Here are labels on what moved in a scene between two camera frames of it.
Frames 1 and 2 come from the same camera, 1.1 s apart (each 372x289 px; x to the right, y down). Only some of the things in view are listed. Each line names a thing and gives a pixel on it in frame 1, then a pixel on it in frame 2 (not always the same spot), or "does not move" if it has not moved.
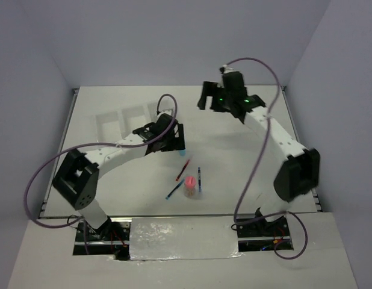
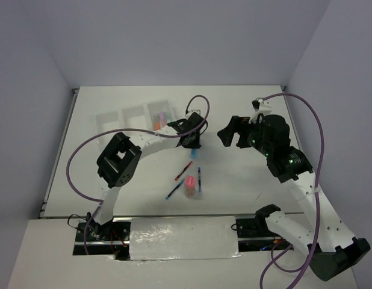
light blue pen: (174, 189) does not move
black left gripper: (177, 143) to (195, 144)
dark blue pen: (199, 179) does not move
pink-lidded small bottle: (190, 184) does not move
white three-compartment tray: (111, 126) does not move
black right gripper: (209, 90) to (241, 125)
